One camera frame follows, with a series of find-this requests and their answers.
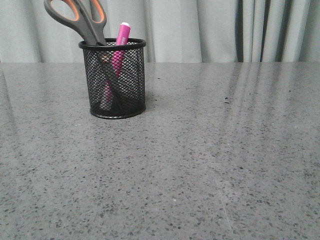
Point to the pink marker pen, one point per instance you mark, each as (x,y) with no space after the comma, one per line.
(122,35)

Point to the grey orange scissors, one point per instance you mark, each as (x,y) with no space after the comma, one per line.
(90,30)

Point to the black mesh pen cup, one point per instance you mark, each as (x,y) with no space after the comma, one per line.
(128,89)

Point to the grey curtain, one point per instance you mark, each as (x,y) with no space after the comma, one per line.
(176,31)

